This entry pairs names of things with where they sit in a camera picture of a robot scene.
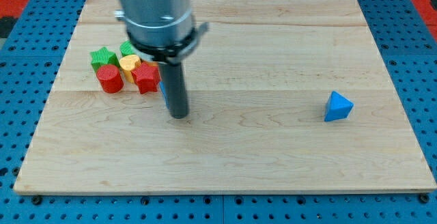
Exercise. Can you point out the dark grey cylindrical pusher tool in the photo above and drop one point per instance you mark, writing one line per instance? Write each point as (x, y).
(172, 77)

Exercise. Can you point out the blue cube block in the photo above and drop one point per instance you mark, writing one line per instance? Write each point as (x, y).
(162, 88)

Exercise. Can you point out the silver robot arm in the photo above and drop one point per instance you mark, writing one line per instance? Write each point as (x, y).
(165, 32)

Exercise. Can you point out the red star block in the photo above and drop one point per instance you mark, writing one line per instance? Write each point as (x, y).
(146, 77)

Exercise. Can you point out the yellow heart block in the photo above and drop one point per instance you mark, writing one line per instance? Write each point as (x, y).
(128, 64)

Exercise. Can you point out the green round block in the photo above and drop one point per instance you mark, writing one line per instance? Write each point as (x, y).
(125, 48)

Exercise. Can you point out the red cylinder block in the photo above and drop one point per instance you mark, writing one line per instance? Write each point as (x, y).
(109, 78)

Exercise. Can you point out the green star block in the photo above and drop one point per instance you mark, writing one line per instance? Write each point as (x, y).
(102, 57)

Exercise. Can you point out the wooden board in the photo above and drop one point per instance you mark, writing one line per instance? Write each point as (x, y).
(257, 85)

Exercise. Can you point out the blue triangular block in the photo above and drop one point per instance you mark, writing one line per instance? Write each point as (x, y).
(337, 107)

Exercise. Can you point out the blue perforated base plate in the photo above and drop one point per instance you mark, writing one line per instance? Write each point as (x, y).
(30, 59)

